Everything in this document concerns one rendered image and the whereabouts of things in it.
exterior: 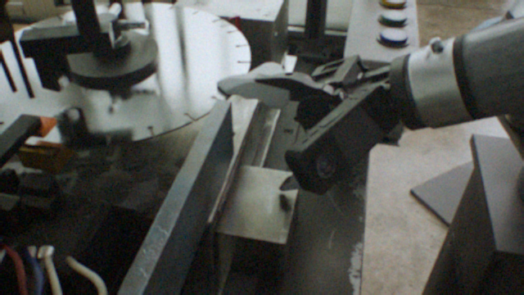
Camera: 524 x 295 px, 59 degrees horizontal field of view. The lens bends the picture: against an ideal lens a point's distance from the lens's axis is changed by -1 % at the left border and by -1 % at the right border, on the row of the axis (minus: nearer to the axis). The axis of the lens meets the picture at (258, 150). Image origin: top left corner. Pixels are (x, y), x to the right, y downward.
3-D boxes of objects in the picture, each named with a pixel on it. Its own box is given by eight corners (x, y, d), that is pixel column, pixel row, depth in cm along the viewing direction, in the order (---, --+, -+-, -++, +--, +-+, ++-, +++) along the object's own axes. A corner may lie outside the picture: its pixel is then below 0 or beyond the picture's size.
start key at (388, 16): (380, 20, 78) (381, 8, 77) (404, 22, 77) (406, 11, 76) (379, 29, 75) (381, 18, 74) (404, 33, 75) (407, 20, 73)
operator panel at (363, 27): (345, 55, 97) (355, -16, 87) (399, 61, 95) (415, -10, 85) (332, 138, 76) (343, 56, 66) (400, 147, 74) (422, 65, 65)
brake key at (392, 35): (379, 38, 73) (381, 26, 72) (404, 41, 72) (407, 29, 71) (378, 50, 70) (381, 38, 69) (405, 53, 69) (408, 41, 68)
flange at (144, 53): (62, 89, 51) (56, 70, 49) (69, 43, 59) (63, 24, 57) (164, 76, 53) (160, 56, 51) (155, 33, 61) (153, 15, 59)
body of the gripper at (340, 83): (338, 122, 55) (440, 97, 48) (313, 165, 49) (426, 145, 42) (310, 66, 52) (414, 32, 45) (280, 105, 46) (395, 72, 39)
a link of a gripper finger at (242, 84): (237, 65, 55) (309, 88, 52) (211, 90, 50) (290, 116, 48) (237, 42, 52) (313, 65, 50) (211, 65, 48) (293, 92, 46)
